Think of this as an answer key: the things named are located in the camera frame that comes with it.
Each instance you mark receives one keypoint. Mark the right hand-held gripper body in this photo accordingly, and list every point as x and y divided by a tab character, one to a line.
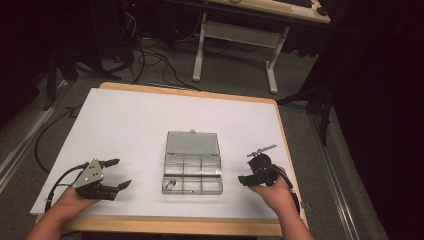
263	170

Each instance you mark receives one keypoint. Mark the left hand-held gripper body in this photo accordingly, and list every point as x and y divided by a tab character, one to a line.
88	176

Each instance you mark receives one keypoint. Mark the small metal screw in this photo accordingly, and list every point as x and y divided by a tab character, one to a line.
173	182
167	186

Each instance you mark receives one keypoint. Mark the clear plastic compartment box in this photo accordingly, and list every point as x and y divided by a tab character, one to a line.
192	166

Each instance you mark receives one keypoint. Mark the person's right hand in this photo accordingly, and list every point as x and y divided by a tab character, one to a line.
275	196

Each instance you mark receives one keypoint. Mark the person's left hand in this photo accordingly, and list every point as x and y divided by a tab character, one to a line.
71	204

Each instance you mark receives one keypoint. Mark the white table sheet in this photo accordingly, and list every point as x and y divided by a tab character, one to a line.
143	126

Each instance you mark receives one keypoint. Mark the wooden table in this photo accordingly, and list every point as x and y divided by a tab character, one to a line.
173	227

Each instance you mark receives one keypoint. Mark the black metal stand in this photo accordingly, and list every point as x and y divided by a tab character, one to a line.
55	80
320	106

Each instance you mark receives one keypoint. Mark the desk with white legs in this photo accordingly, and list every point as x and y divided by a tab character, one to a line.
240	35

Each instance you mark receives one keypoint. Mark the black computer mouse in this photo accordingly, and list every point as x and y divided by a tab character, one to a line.
322	11

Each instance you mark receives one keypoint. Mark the black keyboard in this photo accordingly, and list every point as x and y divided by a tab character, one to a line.
295	2

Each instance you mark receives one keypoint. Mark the grey metal floor rail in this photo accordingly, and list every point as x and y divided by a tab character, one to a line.
23	146
336	186

